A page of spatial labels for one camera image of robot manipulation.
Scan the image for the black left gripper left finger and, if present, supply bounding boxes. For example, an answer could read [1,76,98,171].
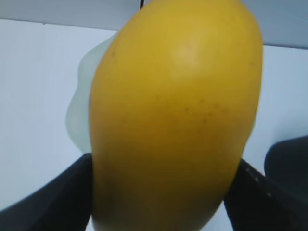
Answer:
[0,153,93,231]

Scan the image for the translucent green wavy plate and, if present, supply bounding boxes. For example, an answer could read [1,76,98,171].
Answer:
[65,33,117,154]

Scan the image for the yellow mango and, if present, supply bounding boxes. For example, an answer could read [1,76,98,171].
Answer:
[89,0,263,231]

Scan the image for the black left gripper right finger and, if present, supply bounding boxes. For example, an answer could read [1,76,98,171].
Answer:
[224,136,308,231]

